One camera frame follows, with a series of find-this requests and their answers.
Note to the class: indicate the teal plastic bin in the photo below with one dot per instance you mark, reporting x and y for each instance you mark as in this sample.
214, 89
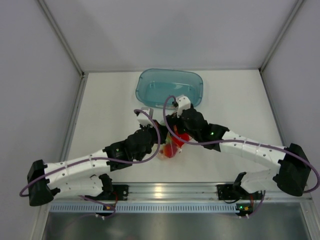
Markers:
155, 85

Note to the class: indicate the aluminium mounting rail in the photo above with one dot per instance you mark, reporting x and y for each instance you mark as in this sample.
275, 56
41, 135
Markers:
174, 191

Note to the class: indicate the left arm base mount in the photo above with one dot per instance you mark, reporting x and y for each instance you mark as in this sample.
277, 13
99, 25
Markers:
120, 192

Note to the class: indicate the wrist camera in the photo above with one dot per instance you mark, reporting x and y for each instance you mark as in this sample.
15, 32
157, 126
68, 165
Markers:
144, 115
181, 103

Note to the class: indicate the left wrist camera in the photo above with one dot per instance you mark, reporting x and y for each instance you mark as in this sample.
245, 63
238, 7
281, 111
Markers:
144, 115

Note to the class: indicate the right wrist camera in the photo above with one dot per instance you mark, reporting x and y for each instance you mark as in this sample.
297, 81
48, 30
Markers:
181, 103

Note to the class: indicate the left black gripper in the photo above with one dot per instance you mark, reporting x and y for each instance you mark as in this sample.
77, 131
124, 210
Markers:
162, 131

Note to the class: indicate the clear zip top bag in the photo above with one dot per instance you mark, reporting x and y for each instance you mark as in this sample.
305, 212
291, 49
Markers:
169, 141

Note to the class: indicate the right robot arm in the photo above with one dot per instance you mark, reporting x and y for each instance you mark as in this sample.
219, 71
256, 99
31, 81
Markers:
286, 168

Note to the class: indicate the red fake pepper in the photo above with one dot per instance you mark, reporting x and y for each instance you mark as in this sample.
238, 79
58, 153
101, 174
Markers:
178, 140

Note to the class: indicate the slotted cable duct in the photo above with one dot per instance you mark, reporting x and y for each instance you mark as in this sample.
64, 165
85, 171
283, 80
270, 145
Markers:
127, 207

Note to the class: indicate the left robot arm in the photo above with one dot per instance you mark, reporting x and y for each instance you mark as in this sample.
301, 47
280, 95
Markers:
88, 176

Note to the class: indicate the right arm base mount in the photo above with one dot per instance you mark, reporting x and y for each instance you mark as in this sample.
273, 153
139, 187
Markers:
227, 194

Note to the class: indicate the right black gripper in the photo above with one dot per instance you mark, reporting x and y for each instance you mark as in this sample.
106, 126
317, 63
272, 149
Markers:
172, 120

